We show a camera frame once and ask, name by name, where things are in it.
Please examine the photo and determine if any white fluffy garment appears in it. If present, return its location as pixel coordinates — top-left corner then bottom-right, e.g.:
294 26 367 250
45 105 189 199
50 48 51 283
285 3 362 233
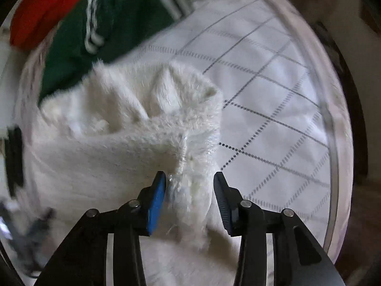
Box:
30 60 241 286

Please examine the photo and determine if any green garment with white stripes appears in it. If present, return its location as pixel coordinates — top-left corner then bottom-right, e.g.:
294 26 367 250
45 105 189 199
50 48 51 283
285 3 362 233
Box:
39 0 191 105

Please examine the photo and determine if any white diamond-pattern mat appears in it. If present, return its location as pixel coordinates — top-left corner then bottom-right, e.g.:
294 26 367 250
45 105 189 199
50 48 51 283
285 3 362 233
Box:
143 0 352 254

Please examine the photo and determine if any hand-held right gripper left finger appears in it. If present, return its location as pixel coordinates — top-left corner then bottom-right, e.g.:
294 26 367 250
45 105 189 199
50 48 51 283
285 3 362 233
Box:
34 171 166 286

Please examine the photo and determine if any red quilt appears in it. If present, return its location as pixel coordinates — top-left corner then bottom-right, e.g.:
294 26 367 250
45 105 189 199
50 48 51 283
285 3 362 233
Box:
10 0 90 51

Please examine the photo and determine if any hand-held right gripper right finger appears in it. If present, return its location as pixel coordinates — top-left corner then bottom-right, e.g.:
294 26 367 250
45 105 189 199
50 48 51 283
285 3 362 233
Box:
214 172 346 286

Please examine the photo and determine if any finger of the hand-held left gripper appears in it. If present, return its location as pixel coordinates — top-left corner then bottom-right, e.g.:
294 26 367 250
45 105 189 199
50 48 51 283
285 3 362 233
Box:
0 203 55 276
6 127 24 197

